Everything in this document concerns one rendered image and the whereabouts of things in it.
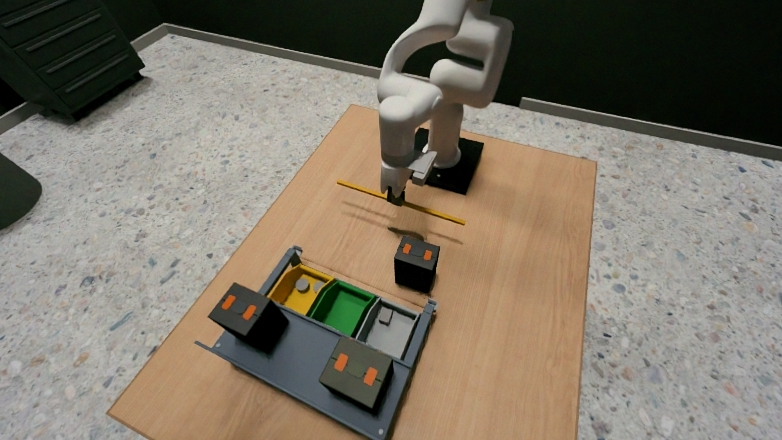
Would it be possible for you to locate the yellow bar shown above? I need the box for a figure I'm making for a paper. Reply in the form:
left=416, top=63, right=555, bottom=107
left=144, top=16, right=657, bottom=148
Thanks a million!
left=337, top=179, right=466, bottom=226

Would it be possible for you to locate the yellow open-front bin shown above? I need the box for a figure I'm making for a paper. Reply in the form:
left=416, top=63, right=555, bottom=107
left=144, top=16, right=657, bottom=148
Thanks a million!
left=268, top=263, right=336, bottom=317

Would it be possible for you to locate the green open bin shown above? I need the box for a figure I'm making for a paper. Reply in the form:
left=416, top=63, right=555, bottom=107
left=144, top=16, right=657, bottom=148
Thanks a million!
left=310, top=280, right=376, bottom=338

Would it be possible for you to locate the grey open bin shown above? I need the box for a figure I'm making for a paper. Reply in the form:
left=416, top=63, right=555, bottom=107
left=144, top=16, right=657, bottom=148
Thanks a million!
left=356, top=296, right=420, bottom=360

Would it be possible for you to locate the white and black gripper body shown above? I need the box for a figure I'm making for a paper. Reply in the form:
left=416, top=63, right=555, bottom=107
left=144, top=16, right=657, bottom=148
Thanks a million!
left=380, top=159, right=412, bottom=198

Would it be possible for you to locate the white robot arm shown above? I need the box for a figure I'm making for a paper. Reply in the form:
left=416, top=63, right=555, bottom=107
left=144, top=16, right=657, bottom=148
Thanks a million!
left=377, top=0, right=514, bottom=187

